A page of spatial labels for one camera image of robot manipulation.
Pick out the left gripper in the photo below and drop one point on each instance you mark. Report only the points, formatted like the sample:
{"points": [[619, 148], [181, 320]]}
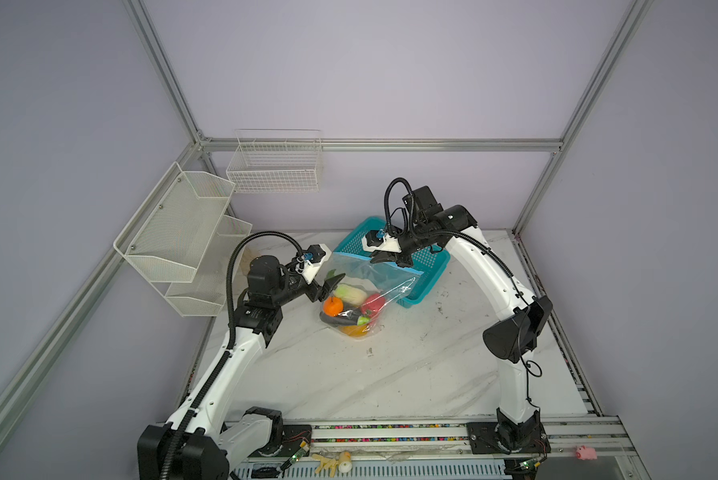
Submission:
{"points": [[317, 291]]}

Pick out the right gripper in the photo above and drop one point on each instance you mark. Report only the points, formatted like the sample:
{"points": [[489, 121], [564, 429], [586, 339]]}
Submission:
{"points": [[400, 260]]}

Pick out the orange toy fruit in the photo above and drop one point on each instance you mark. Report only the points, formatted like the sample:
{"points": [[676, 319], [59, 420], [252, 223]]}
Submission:
{"points": [[333, 306]]}

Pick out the clear zip top bag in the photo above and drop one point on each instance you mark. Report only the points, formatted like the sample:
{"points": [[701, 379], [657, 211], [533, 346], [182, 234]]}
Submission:
{"points": [[393, 282]]}

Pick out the yellow toy mango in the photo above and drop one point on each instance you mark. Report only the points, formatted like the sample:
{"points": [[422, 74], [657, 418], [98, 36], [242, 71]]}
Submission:
{"points": [[357, 331]]}

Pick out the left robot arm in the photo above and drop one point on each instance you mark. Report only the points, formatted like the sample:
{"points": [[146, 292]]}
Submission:
{"points": [[195, 442]]}

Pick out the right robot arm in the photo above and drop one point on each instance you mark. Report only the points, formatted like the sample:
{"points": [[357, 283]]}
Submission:
{"points": [[415, 221]]}

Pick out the white mesh lower shelf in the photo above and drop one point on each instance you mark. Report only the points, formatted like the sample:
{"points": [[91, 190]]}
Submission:
{"points": [[205, 296]]}

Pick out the white mesh shelf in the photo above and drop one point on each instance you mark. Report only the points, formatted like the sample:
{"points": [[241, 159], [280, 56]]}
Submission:
{"points": [[205, 296], [167, 238]]}

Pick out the white mesh upper shelf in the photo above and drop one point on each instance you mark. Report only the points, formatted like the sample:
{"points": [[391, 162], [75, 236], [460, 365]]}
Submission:
{"points": [[167, 238]]}

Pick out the wooden toy figure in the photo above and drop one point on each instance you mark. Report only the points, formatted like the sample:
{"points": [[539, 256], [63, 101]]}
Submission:
{"points": [[342, 464]]}

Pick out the pink toy pig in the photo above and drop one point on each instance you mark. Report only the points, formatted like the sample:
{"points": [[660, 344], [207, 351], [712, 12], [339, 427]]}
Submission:
{"points": [[586, 453]]}

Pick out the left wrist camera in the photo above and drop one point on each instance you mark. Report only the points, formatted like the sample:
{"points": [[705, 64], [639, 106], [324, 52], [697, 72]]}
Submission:
{"points": [[311, 261]]}

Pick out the white wire basket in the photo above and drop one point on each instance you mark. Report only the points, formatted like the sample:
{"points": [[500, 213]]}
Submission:
{"points": [[276, 161]]}

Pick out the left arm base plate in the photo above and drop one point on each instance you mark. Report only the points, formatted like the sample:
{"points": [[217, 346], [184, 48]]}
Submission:
{"points": [[262, 432]]}

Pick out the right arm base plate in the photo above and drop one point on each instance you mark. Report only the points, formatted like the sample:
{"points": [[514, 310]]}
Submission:
{"points": [[506, 438]]}

